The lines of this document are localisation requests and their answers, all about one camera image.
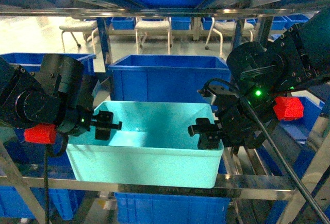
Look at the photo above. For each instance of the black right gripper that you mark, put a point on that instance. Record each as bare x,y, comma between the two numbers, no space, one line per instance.
237,123

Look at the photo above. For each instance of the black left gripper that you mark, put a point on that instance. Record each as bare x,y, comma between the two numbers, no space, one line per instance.
77,121

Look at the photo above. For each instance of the teal plastic bin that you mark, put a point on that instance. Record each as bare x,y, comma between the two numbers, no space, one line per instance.
153,146

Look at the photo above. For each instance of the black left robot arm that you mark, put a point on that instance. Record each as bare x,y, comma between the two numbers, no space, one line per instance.
56,99

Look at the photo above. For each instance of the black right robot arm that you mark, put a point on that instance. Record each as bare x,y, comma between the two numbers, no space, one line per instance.
297,60

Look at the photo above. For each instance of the blue bin lower shelf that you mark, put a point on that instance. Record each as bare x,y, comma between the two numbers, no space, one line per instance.
152,208

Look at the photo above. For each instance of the steel front shelf beam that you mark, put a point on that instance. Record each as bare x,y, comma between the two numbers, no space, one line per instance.
225,185

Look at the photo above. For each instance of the steel shelf beam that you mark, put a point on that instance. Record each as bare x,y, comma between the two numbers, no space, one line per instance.
225,185
159,8

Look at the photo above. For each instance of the steel upper shelf beam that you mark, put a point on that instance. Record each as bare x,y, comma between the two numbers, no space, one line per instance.
159,8

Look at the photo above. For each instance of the blue bin behind teal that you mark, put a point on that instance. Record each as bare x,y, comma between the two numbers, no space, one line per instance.
164,78

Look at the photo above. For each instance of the white chair left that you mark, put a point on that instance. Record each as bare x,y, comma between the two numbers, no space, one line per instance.
73,25

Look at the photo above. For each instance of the white chair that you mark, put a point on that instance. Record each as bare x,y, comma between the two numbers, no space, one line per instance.
144,27
73,25
223,28

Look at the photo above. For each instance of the white chair middle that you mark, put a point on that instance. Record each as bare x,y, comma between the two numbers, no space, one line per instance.
144,27

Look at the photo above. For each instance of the white chair right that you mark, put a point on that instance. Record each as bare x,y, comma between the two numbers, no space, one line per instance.
223,28

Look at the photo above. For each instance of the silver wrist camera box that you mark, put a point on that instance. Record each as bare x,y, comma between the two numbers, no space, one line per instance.
209,97

